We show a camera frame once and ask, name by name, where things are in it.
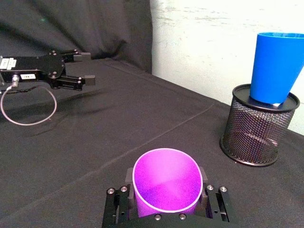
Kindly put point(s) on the blue plastic cup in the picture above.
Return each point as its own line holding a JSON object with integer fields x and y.
{"x": 275, "y": 71}

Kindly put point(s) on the black hanging cloth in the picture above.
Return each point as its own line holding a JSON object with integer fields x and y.
{"x": 83, "y": 26}

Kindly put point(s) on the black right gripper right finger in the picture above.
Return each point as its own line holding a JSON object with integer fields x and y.
{"x": 217, "y": 202}

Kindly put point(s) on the black table cloth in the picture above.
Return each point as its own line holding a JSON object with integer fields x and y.
{"x": 118, "y": 123}

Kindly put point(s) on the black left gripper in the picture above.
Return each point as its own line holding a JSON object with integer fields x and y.
{"x": 42, "y": 66}

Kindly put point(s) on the black mesh pen holder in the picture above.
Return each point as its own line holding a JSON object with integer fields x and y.
{"x": 251, "y": 133}

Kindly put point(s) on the purple plastic cup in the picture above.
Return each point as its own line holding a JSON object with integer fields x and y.
{"x": 166, "y": 180}

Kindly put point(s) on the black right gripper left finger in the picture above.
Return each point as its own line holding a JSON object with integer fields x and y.
{"x": 118, "y": 204}

